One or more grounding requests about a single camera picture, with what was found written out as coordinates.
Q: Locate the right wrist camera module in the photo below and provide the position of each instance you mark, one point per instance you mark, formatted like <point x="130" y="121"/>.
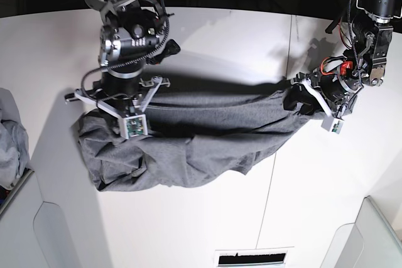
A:
<point x="133" y="126"/>

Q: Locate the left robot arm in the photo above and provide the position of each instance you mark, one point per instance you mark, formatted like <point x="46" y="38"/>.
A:
<point x="366" y="32"/>

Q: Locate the dark grey t-shirt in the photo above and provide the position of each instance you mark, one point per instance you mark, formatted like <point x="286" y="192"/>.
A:
<point x="194" y="138"/>

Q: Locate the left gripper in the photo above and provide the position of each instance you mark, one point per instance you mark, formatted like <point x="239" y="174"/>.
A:
<point x="335" y="94"/>

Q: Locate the right white bin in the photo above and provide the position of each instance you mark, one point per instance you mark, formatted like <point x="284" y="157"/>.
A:
<point x="370" y="241"/>

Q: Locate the left white bin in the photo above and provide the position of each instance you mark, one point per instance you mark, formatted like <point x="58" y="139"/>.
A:
<point x="34" y="233"/>

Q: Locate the white bin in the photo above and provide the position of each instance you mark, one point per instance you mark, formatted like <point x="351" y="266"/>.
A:
<point x="34" y="233"/>
<point x="370" y="241"/>

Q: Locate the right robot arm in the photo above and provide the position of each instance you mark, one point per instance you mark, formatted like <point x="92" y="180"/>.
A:
<point x="134" y="34"/>

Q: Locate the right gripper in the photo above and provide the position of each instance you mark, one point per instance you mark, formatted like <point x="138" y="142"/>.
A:
<point x="121" y="95"/>

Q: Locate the light grey clothes pile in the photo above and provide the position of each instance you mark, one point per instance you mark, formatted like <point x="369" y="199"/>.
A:
<point x="15" y="158"/>

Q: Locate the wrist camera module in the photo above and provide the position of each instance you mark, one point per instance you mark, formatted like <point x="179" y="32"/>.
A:
<point x="133" y="126"/>
<point x="332" y="124"/>

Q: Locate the white table cable slot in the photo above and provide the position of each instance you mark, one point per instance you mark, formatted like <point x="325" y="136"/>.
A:
<point x="271" y="257"/>

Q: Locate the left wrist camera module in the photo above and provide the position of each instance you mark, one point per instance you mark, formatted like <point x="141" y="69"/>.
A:
<point x="332" y="124"/>

